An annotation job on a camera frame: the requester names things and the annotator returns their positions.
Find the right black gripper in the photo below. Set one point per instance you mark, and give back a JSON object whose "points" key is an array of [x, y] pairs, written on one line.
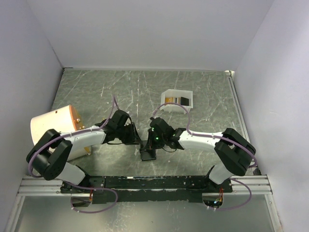
{"points": [[151, 145]]}

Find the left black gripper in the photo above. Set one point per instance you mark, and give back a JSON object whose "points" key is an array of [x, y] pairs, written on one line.
{"points": [[133, 138]]}

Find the black leather card holder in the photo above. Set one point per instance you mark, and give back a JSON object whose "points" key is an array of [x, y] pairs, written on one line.
{"points": [[147, 154]]}

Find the white card tray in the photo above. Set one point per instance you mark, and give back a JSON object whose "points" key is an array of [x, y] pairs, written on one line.
{"points": [[177, 94]]}

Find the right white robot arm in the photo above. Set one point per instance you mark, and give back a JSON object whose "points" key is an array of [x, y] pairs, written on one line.
{"points": [[234, 151]]}

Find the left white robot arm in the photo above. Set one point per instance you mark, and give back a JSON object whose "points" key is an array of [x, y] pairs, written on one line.
{"points": [[49, 157]]}

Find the black VIP credit card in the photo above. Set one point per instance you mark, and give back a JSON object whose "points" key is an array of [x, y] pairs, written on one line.
{"points": [[184, 101]]}

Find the beige cylindrical lamp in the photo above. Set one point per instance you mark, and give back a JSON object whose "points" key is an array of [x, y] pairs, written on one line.
{"points": [[65, 119]]}

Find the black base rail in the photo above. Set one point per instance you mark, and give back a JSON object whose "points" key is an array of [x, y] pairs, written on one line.
{"points": [[147, 188]]}

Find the right side aluminium rail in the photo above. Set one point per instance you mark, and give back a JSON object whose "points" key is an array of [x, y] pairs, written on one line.
{"points": [[230, 75]]}

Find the aluminium frame rail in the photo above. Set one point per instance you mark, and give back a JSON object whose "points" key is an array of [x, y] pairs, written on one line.
{"points": [[258, 184]]}

